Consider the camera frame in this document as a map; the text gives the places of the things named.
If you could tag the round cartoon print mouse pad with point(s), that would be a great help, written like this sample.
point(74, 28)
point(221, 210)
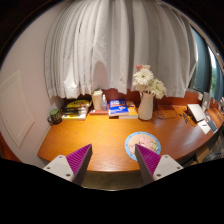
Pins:
point(130, 145)

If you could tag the cream tumbler with lid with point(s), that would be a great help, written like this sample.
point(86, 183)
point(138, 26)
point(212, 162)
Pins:
point(97, 100)

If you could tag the white paper sheet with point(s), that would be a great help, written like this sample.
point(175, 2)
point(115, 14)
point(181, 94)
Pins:
point(204, 127)

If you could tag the red book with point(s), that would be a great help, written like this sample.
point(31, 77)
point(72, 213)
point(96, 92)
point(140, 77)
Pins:
point(97, 112)

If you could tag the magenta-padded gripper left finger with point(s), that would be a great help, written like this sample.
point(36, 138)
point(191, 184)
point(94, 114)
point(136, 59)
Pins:
point(59, 165)

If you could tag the white jug vase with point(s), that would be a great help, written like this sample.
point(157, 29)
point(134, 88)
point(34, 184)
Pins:
point(146, 108)

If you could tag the white flower bouquet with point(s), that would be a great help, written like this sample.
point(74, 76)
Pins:
point(145, 78)

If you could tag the yellow and black book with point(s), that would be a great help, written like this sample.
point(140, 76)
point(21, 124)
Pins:
point(78, 103)

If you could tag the dark green mug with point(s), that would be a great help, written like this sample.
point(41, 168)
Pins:
point(55, 116)

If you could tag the orange book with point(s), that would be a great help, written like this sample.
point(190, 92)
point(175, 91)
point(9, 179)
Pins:
point(132, 114)

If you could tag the clear spray bottle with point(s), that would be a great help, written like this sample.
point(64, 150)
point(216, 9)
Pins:
point(104, 104)

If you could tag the white laptop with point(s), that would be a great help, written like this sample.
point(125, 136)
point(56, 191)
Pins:
point(196, 112)

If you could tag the white and yellow book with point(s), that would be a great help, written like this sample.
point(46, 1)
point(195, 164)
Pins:
point(74, 116)

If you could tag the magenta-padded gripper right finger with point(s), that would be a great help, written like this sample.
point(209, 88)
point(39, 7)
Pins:
point(166, 165)

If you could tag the dark grey window curtain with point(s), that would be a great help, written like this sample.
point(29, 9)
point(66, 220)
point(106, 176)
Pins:
point(201, 63)

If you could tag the white pleated curtain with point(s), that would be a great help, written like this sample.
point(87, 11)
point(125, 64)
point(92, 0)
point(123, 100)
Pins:
point(116, 43)

